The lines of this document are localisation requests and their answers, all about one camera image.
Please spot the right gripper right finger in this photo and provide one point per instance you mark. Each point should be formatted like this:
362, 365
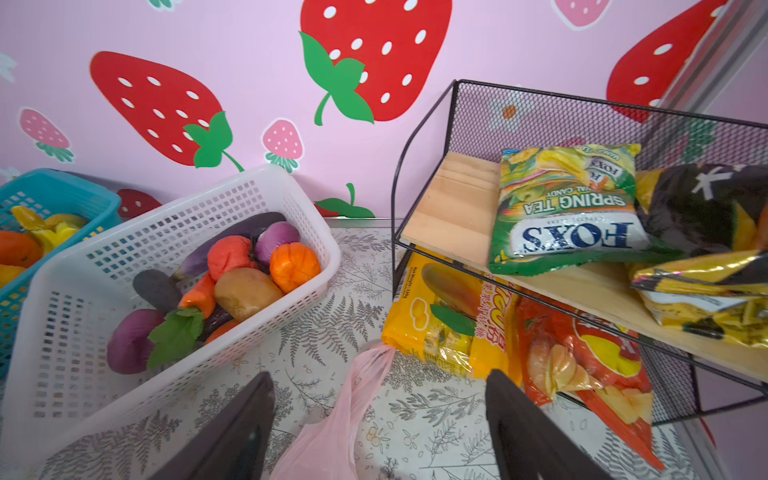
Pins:
527, 444

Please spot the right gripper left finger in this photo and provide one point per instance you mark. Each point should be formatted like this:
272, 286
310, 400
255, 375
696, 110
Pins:
234, 444

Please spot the pink plastic grocery bag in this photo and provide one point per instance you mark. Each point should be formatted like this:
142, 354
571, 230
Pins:
325, 450

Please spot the orange carrot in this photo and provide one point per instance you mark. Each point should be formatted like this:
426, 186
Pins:
201, 296

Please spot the green Fox's candy bag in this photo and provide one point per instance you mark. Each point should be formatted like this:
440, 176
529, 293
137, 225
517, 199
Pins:
568, 206

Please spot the black yellow snack bag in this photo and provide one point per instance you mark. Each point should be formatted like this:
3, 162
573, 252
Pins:
714, 219

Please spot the red chips bag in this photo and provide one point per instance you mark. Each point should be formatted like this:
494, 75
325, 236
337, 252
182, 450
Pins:
563, 354

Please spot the brown potato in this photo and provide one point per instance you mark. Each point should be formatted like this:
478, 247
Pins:
244, 292

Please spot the dark cucumber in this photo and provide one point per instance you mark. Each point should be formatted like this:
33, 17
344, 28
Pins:
157, 289

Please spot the white plastic basket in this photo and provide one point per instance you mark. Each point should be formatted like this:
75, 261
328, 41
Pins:
113, 328

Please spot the long purple eggplant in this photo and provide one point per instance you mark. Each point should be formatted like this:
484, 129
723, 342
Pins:
195, 263

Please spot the orange pumpkin toy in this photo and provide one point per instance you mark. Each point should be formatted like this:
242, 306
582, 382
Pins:
292, 265

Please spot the red tomato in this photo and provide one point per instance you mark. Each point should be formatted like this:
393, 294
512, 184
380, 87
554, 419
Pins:
230, 253

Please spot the small purple onion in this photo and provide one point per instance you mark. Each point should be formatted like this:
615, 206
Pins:
273, 237

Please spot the yellow banana bunch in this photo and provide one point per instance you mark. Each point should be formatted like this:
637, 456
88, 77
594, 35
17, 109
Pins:
50, 233

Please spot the teal plastic basket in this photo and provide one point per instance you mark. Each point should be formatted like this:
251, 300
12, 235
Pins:
42, 213

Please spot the orange fruit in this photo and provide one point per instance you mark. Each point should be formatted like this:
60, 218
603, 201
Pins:
18, 250

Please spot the black wire mesh shelf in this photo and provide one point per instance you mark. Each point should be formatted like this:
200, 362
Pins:
452, 219

